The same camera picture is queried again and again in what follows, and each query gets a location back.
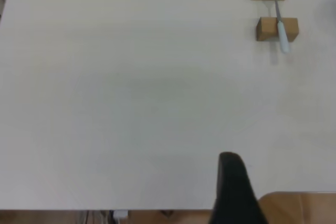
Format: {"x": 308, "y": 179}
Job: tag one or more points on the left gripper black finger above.
{"x": 232, "y": 195}

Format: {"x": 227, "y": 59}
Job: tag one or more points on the arched wooden block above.
{"x": 266, "y": 27}

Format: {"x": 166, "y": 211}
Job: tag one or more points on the white power adapter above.
{"x": 120, "y": 214}

